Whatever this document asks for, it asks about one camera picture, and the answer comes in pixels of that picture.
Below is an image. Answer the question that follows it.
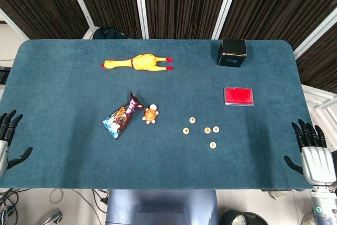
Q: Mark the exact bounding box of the black bag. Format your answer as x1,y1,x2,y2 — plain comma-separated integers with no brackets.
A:
92,26,129,40

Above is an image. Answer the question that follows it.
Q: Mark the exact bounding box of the black waste bin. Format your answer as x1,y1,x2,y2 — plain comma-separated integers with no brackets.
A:
220,210,264,225

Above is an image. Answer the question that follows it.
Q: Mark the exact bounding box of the black cardboard box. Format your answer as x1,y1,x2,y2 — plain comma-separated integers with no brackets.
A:
216,37,247,69

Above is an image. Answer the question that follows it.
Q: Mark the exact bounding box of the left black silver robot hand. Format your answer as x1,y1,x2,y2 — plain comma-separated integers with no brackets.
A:
0,109,34,178

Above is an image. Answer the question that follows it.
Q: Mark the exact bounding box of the brown snack bag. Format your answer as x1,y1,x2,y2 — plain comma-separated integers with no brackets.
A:
102,92,145,140

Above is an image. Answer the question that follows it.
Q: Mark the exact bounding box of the blue-grey robot torso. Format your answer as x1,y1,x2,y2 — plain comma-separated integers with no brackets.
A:
105,189,220,225

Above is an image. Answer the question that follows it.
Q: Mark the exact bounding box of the black floor cable with plug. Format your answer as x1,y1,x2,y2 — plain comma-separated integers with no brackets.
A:
91,188,110,206

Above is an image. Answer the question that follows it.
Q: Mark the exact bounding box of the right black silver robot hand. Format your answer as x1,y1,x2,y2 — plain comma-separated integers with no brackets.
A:
283,119,337,187

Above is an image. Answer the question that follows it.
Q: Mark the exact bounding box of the orange turtle toy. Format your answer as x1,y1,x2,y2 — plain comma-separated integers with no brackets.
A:
142,104,160,125

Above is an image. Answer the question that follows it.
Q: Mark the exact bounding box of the chrome chair leg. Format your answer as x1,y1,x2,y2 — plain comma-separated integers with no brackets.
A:
39,208,64,225

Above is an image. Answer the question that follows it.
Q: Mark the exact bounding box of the yellow rubber chicken toy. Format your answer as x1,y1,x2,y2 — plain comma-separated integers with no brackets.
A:
101,53,174,72

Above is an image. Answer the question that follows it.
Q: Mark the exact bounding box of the black floor cable bundle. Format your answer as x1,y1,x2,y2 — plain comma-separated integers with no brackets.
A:
0,188,30,225

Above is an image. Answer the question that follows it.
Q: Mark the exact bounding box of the white metal frame base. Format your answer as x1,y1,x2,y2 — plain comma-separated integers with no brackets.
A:
301,84,337,110

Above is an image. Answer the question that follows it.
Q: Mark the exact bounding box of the white coiled floor cable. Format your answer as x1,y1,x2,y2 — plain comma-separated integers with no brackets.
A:
49,188,65,204

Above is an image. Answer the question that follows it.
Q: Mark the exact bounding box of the blue felt table cloth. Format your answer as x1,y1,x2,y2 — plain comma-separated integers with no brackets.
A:
0,39,326,190

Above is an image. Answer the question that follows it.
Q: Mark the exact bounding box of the red ink pad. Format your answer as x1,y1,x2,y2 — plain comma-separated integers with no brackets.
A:
223,86,255,107

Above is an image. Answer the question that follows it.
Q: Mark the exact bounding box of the black floor device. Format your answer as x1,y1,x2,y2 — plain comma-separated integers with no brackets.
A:
0,66,11,85

